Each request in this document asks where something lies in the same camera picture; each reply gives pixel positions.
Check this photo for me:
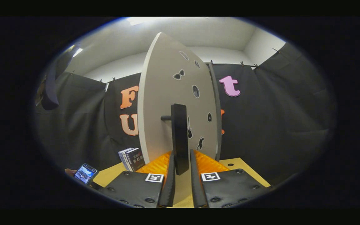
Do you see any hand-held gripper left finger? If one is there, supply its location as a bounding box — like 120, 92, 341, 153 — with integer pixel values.
97, 152, 176, 208

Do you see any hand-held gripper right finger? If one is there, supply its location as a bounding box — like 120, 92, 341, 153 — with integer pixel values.
190, 149, 273, 208

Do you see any grey cabinet door with handle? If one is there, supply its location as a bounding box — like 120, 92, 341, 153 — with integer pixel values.
137, 32, 221, 200

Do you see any dark navy book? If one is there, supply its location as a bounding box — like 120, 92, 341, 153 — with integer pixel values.
126, 147, 146, 172

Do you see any white spine book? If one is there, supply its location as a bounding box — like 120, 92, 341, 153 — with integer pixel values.
121, 148, 134, 172

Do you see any dark grey cabinet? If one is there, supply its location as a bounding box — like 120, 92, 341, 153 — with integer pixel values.
206, 62, 223, 162

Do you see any smartphone with lit screen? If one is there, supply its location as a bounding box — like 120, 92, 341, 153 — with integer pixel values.
74, 163, 98, 185

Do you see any black backdrop cloth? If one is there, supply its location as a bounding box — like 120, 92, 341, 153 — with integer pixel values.
35, 42, 338, 188

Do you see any large ceiling light panel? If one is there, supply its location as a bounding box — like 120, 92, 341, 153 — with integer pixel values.
127, 17, 162, 26

